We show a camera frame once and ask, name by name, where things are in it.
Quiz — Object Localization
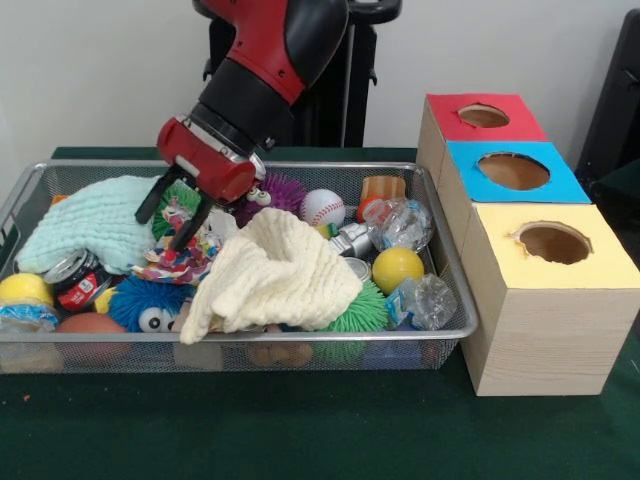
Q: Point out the cream waffle cloth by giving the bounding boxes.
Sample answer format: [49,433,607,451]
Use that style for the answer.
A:
[178,207,364,346]

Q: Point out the green spiky ball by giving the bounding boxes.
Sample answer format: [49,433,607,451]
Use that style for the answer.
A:
[327,278,389,334]

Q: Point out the white baseball red stitches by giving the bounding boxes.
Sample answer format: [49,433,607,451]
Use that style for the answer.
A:
[299,189,346,227]

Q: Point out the mint waffle cloth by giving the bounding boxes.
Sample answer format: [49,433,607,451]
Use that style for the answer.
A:
[13,174,166,276]

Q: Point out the purple spiky ball with eyes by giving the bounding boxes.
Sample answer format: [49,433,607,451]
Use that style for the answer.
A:
[234,172,309,229]

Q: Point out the blue spiky ball with eyes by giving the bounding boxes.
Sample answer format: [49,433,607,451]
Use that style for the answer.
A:
[107,274,196,334]

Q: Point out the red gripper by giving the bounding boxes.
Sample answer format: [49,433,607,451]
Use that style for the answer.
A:
[134,115,259,255]

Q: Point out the white cloth with coloured dots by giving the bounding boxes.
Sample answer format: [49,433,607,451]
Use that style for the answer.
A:
[130,197,239,286]

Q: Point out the clear mesh bin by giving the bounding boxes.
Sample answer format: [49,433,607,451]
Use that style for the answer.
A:
[0,159,479,375]

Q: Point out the dark green table cloth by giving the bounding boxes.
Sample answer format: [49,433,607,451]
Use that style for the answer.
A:
[0,144,640,480]
[588,158,640,234]

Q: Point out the black and red drink can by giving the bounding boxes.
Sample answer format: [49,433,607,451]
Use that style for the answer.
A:
[42,247,114,314]

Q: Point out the yellow ball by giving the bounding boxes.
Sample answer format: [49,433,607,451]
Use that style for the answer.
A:
[0,273,54,307]
[372,246,426,296]

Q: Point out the wooden box with three holes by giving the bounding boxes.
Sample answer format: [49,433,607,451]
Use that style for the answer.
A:
[416,92,640,398]

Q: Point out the crushed clear plastic bottle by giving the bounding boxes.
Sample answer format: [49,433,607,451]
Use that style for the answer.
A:
[362,197,434,251]

